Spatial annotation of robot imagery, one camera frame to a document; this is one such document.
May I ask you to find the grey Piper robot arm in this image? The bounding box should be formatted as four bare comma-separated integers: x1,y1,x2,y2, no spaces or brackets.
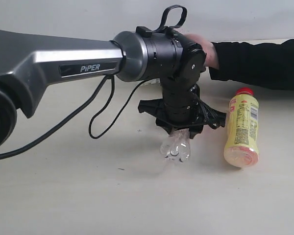
0,26,226,145

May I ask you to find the yellow juice bottle red cap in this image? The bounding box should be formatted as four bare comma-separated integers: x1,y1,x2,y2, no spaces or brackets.
223,87,259,168

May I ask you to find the black sleeved forearm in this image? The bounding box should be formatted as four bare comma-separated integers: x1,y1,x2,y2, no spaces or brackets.
208,39,294,91

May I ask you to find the person's open hand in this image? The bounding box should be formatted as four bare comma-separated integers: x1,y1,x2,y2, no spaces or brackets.
185,34,219,70

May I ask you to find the clear bottle red label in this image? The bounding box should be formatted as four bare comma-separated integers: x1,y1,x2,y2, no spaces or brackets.
160,129,191,163

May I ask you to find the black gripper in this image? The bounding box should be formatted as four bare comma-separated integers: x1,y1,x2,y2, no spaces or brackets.
138,77,226,140

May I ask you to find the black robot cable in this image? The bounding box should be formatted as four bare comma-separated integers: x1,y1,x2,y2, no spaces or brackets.
0,4,188,162

